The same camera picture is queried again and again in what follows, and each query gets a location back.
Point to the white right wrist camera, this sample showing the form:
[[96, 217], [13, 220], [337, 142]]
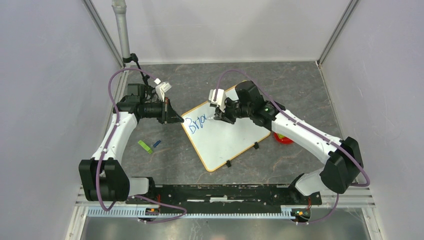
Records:
[[217, 99]]

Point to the red bowl with green block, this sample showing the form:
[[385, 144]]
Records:
[[282, 139]]

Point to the blue marker cap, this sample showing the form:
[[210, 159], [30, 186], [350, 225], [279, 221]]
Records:
[[156, 143]]

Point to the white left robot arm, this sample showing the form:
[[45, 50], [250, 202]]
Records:
[[102, 176]]

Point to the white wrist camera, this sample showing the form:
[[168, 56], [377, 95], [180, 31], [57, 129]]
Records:
[[161, 88], [217, 99]]

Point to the grey vertical pole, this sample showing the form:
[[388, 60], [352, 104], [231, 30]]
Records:
[[120, 9]]

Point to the green owl eraser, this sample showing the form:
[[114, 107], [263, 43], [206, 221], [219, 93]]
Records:
[[145, 146]]

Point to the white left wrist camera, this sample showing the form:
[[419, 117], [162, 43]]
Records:
[[161, 88]]

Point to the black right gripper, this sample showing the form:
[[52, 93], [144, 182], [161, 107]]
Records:
[[230, 120]]

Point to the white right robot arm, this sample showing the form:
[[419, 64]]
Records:
[[341, 157]]

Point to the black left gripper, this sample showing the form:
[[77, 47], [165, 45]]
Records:
[[172, 116]]

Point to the yellow framed whiteboard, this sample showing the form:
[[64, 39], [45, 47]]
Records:
[[217, 142]]

